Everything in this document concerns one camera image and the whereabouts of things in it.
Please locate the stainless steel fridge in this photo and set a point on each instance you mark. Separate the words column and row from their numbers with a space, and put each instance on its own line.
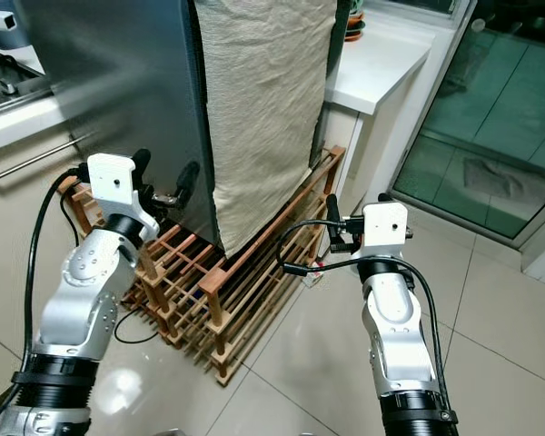
column 118, row 91

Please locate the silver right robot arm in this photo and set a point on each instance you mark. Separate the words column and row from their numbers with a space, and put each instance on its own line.
column 398, row 336

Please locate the beige crinkled cloth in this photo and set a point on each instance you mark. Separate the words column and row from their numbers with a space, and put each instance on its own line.
column 263, row 109

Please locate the wooden lattice rack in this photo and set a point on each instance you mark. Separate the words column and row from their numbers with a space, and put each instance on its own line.
column 218, row 282

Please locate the white ledge counter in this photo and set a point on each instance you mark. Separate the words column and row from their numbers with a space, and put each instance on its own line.
column 372, row 64

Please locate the cream kitchen counter cabinet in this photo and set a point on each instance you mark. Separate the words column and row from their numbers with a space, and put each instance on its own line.
column 9, row 132

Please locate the glass sliding door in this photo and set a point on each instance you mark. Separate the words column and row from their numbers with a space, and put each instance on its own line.
column 490, row 109

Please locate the steel gas stove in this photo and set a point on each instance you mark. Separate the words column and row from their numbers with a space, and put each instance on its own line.
column 4, row 86

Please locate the stacked colourful bowls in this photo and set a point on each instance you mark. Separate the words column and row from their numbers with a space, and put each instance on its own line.
column 354, row 25

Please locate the grey white kitchen appliance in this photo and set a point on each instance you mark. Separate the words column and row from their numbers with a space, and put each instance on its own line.
column 0, row 20

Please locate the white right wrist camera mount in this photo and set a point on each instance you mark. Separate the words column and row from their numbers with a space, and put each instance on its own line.
column 386, row 229

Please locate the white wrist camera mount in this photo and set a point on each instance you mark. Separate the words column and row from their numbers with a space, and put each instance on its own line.
column 386, row 229
column 111, row 182

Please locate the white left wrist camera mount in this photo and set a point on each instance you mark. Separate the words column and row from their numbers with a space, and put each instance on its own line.
column 111, row 182

